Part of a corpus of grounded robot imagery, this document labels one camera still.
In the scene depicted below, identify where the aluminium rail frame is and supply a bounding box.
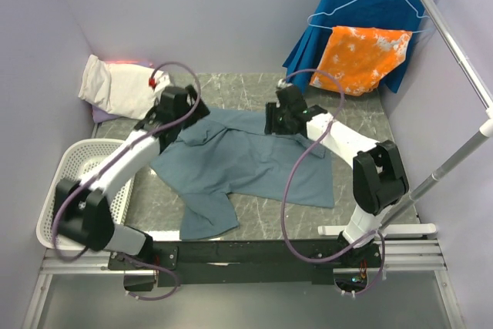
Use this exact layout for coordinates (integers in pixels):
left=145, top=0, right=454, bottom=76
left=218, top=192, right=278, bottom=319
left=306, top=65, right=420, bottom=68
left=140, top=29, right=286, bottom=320
left=23, top=237, right=464, bottom=328

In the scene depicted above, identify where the white folded t shirt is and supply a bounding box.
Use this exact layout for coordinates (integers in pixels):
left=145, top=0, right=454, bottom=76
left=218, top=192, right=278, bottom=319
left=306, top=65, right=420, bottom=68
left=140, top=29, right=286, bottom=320
left=79, top=55, right=170, bottom=123

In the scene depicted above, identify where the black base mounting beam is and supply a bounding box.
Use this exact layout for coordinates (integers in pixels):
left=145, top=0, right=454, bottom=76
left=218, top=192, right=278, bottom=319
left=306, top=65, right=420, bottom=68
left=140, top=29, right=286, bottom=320
left=108, top=239, right=384, bottom=292

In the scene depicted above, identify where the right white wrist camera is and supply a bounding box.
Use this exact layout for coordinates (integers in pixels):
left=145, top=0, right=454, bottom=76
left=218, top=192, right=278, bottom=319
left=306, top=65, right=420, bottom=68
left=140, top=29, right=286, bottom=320
left=276, top=79, right=291, bottom=90

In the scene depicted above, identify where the pink folded t shirt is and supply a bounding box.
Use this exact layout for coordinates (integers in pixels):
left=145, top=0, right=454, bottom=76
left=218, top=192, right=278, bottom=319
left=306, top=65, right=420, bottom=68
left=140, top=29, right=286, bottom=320
left=106, top=60, right=153, bottom=68

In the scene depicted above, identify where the blue pleated skirt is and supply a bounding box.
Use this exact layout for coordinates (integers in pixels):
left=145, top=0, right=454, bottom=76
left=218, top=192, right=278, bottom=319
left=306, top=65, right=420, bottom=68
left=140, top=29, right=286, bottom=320
left=283, top=0, right=423, bottom=92

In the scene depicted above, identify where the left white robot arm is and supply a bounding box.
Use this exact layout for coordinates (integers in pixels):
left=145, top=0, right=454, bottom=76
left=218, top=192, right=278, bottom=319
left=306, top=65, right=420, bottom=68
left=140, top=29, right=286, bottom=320
left=52, top=85, right=210, bottom=269

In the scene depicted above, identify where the light blue wire hanger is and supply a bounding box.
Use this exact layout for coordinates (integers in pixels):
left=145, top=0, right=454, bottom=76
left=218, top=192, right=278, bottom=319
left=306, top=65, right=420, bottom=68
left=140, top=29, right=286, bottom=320
left=307, top=0, right=430, bottom=30

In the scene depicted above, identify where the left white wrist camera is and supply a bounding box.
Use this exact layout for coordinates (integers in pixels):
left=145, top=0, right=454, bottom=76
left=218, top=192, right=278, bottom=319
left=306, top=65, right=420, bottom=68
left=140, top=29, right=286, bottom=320
left=148, top=72, right=172, bottom=91

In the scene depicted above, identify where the orange white tie-dye cloth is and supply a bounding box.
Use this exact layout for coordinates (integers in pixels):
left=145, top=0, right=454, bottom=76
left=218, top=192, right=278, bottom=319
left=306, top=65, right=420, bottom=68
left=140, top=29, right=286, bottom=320
left=310, top=26, right=412, bottom=96

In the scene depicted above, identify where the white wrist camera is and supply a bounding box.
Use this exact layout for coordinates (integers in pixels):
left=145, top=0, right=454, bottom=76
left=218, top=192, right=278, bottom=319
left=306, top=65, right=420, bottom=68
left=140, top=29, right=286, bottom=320
left=276, top=79, right=291, bottom=90
left=148, top=72, right=172, bottom=91

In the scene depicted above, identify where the white plastic laundry basket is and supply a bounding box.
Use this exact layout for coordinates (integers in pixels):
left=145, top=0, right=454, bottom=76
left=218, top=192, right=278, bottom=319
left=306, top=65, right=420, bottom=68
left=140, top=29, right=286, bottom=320
left=36, top=139, right=135, bottom=249

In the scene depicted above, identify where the grey-blue t shirt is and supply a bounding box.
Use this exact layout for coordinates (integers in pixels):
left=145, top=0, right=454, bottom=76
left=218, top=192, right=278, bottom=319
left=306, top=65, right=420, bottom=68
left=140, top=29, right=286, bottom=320
left=150, top=108, right=334, bottom=240

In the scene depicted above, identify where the silver clothes rack frame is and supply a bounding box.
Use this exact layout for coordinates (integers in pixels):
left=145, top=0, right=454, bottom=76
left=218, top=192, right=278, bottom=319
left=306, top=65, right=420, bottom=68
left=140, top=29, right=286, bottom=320
left=380, top=0, right=492, bottom=230

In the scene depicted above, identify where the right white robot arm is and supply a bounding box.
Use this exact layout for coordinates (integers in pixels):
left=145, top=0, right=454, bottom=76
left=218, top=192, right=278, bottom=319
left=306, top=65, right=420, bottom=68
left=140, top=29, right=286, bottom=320
left=264, top=85, right=409, bottom=267

